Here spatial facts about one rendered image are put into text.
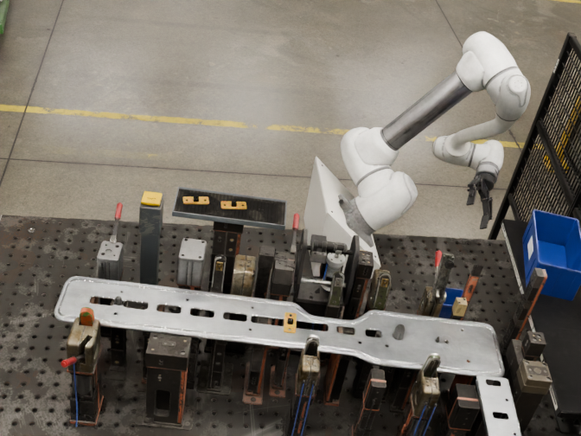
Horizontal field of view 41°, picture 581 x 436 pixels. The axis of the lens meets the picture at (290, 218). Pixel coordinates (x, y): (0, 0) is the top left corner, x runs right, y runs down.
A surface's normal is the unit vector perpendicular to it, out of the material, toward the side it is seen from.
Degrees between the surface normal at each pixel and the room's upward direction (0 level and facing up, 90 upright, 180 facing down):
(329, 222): 90
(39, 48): 0
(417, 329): 0
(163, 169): 0
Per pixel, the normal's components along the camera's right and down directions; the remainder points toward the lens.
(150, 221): -0.03, 0.62
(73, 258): 0.14, -0.77
